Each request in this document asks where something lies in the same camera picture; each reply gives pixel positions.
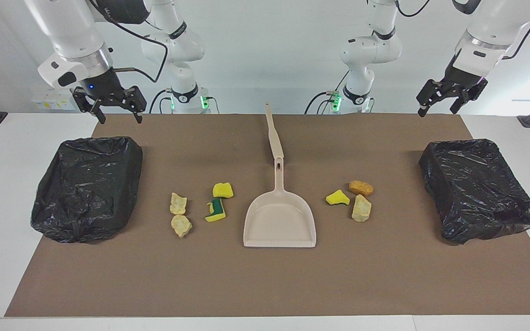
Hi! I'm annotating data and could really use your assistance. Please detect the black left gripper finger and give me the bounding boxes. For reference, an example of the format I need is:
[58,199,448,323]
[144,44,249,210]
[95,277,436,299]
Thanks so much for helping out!
[416,80,445,118]
[449,89,473,115]

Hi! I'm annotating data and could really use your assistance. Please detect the pale toy pastry piece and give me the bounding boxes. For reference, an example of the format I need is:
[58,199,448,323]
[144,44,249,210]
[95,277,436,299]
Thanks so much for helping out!
[169,192,188,216]
[171,214,193,238]
[351,194,372,223]

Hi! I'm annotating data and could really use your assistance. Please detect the black bag lined bin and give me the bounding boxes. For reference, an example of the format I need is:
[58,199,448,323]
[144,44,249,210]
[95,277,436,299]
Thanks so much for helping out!
[419,139,530,245]
[30,136,144,244]

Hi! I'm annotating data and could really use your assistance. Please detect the black base cable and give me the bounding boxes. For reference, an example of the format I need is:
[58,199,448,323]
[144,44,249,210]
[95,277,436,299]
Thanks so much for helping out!
[149,89,173,114]
[305,91,338,114]

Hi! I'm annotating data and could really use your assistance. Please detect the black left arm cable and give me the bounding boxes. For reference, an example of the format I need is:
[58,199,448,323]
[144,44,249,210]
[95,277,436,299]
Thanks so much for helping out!
[393,0,530,60]

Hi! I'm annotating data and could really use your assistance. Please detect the brown table mat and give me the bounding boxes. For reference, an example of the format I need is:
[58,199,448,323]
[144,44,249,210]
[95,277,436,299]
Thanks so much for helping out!
[4,114,530,318]

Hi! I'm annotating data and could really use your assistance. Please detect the beige plastic dustpan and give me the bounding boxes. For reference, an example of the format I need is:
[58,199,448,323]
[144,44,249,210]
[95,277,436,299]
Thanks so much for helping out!
[243,156,317,249]

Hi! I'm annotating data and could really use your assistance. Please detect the brown toy nugget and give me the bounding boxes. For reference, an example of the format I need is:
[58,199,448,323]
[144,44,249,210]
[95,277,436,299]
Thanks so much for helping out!
[349,180,374,197]

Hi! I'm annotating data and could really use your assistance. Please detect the beige brush black bristles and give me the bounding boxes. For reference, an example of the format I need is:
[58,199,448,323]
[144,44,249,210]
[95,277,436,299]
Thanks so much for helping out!
[265,102,285,160]

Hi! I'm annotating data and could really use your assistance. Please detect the white wall socket box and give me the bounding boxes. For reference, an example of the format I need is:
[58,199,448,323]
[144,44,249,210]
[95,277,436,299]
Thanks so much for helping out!
[32,88,76,111]

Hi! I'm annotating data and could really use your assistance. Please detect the yellow green sponge piece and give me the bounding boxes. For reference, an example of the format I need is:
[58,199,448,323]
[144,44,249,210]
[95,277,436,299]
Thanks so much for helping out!
[204,198,228,223]

